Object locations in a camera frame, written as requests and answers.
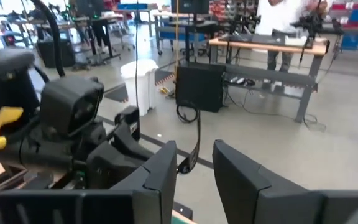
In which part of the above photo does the person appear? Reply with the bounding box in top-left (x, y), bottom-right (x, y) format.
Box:
top-left (255, 0), bottom-right (334, 73)

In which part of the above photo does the coiled black floor cable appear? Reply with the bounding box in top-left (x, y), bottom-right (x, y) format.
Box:
top-left (175, 101), bottom-right (199, 124)

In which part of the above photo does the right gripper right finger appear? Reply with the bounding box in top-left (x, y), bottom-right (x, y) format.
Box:
top-left (213, 139), bottom-right (358, 224)

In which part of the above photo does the metal cart with blue shelf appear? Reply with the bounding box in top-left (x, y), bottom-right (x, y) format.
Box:
top-left (154, 12), bottom-right (211, 57)

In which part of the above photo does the black hanging cable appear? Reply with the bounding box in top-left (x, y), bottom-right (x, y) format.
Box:
top-left (134, 0), bottom-right (140, 109)

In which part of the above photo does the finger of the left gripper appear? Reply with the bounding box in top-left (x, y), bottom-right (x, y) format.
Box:
top-left (87, 142), bottom-right (145, 189)
top-left (113, 106), bottom-right (154, 160)

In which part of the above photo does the black desk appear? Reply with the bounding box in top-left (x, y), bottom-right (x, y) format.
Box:
top-left (73, 15), bottom-right (122, 62)

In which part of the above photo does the black power strip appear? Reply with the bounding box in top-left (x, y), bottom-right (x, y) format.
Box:
top-left (228, 76), bottom-right (256, 87)

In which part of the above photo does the grey metal workbench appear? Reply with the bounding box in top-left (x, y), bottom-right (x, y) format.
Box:
top-left (208, 32), bottom-right (329, 124)

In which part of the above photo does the black monitor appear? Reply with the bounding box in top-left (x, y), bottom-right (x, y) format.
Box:
top-left (170, 0), bottom-right (210, 15)

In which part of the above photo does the white trash bin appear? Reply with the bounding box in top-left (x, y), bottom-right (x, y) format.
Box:
top-left (119, 58), bottom-right (160, 116)

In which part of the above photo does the black mat with striped edge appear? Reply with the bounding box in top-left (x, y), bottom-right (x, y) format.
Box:
top-left (104, 68), bottom-right (176, 103)

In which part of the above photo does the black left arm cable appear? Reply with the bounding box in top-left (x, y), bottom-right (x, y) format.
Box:
top-left (29, 0), bottom-right (67, 78)

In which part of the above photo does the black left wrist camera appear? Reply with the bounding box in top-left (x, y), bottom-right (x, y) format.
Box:
top-left (39, 75), bottom-right (106, 138)

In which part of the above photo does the black crate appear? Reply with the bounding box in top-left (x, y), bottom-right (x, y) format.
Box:
top-left (37, 39), bottom-right (76, 68)

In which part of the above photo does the black computer tower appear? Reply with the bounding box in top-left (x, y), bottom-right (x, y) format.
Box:
top-left (175, 62), bottom-right (226, 113)

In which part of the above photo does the long black floor cable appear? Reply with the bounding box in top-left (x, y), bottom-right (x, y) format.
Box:
top-left (224, 88), bottom-right (328, 132)

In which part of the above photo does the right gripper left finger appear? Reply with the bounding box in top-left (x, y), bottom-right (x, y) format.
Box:
top-left (0, 140), bottom-right (177, 224)

